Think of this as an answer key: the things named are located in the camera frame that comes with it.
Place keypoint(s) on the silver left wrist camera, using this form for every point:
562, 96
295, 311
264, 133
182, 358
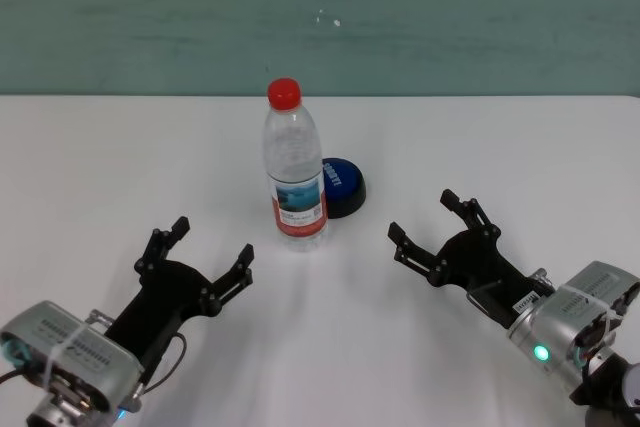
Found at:
70, 347

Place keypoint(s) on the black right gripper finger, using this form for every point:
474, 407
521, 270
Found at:
472, 209
412, 249

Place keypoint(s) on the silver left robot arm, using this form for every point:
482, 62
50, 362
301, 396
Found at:
55, 412

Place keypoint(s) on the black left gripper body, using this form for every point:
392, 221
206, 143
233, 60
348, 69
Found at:
160, 297

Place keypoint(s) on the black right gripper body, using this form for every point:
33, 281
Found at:
480, 267

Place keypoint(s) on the blue push button black base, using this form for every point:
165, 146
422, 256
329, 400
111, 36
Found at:
345, 187

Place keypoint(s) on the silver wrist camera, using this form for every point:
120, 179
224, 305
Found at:
585, 307
70, 347

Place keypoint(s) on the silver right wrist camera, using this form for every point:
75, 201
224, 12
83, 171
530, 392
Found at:
585, 307

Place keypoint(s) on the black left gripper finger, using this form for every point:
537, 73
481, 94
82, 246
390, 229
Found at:
161, 243
235, 278

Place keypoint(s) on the clear water bottle red cap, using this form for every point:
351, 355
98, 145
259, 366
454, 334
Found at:
294, 172

